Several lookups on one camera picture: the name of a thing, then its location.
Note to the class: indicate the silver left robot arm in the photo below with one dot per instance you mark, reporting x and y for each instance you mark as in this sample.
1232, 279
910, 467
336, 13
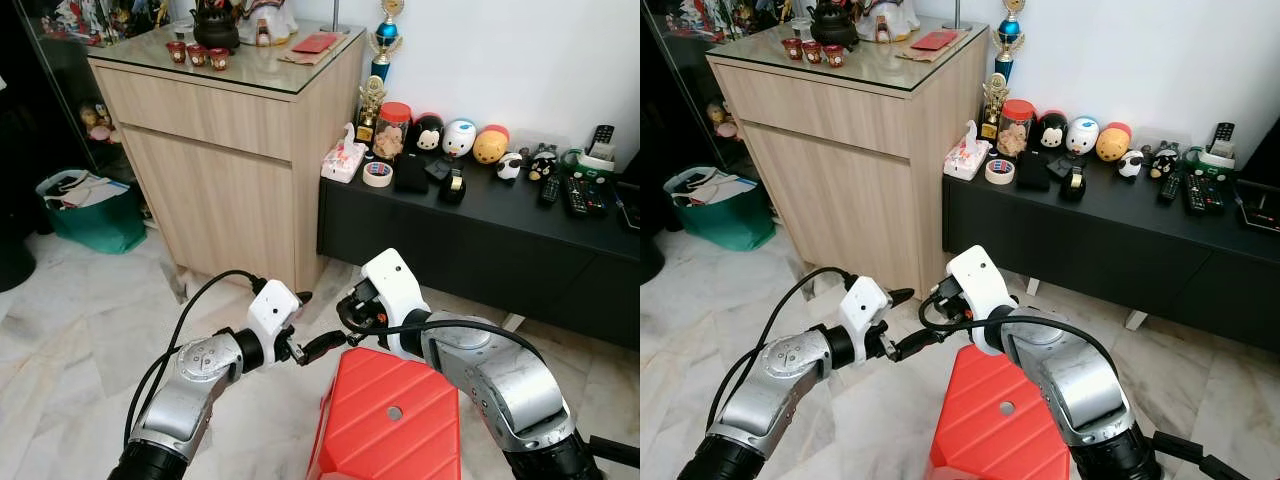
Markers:
195, 385
785, 385

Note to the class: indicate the red plastic stool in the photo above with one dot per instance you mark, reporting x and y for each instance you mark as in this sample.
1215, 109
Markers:
390, 430
1000, 430

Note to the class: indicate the black low sideboard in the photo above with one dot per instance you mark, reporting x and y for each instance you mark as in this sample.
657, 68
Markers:
480, 250
1100, 250

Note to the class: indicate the light wooden cabinet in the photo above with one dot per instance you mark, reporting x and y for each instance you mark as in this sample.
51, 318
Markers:
220, 180
850, 180

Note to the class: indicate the white tape roll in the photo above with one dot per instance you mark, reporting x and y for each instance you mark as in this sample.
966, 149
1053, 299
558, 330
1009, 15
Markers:
377, 174
1000, 170

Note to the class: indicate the black pouch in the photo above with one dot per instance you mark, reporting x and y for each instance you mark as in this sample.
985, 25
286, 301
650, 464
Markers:
410, 173
1032, 170

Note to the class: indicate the white pink tissue box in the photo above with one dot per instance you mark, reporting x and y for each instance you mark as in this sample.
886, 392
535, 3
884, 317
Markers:
965, 158
343, 160

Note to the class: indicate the black tape dispenser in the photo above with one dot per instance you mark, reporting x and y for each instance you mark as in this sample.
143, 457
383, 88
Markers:
1074, 182
453, 185

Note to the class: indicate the clear jar red lid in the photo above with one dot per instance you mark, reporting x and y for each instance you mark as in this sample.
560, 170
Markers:
392, 130
1016, 128

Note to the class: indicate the black mouse plush toy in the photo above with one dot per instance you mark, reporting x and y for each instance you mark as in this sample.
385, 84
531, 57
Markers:
429, 135
1050, 132

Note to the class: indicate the white duck plush toy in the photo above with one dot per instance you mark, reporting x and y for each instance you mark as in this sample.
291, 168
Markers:
1082, 135
460, 138

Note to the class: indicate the green bag with papers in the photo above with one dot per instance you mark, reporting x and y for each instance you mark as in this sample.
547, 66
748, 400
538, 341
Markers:
95, 225
725, 220

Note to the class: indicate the small gold trophy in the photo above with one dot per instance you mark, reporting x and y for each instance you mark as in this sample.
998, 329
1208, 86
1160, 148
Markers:
995, 103
371, 105

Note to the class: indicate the small white panda plush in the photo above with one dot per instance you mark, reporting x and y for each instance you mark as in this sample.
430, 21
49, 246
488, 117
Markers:
510, 165
1131, 163

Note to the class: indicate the yellow bear plush toy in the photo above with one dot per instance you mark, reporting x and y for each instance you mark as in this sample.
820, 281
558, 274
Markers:
1113, 143
491, 146

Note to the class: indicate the slim black remote control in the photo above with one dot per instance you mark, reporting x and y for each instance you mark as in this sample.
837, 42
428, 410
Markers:
549, 190
1169, 187

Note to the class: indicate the black white toy figure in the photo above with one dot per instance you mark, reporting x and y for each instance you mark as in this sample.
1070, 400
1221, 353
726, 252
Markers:
1163, 160
543, 162

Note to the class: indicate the wide black remote control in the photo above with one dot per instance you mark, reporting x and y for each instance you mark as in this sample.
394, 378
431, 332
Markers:
585, 195
1203, 192

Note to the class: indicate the small red cup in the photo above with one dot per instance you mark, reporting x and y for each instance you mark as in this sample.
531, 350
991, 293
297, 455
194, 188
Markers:
813, 53
177, 52
219, 59
836, 56
793, 49
197, 56

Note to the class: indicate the small toy doll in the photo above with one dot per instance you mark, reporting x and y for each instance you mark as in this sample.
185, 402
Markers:
97, 118
725, 115

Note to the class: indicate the black round base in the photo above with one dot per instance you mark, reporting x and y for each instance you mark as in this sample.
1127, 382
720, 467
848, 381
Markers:
12, 255
650, 255

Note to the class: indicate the red envelope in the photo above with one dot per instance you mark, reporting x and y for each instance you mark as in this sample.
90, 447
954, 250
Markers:
935, 40
315, 43

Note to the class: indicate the tall blue gold trophy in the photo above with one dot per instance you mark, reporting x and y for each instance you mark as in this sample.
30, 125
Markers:
386, 40
1010, 40

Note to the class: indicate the black flat tray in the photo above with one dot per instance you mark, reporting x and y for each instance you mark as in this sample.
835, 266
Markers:
1258, 205
628, 205

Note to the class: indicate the white porcelain figurine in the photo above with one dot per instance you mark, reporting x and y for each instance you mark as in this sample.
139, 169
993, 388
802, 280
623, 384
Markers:
268, 18
888, 15

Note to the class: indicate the dark glass display cabinet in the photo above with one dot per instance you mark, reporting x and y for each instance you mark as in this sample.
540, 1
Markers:
685, 80
50, 90

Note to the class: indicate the black television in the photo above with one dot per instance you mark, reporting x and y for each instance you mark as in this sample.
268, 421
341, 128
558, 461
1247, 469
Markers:
1265, 155

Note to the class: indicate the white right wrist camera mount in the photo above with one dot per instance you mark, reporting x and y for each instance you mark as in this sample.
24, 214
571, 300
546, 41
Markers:
395, 290
980, 285

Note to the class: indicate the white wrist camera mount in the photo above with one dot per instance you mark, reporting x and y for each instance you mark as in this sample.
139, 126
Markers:
272, 310
864, 308
395, 290
980, 285

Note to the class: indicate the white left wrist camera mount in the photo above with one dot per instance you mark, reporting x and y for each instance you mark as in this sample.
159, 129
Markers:
272, 310
864, 308

